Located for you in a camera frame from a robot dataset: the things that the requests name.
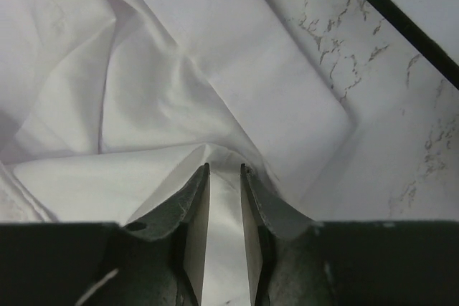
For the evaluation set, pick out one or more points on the white long sleeve shirt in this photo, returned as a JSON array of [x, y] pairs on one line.
[[109, 106]]

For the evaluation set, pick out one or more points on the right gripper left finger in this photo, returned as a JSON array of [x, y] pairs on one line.
[[158, 259]]

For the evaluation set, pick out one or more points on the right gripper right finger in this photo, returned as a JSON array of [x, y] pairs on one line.
[[294, 260]]

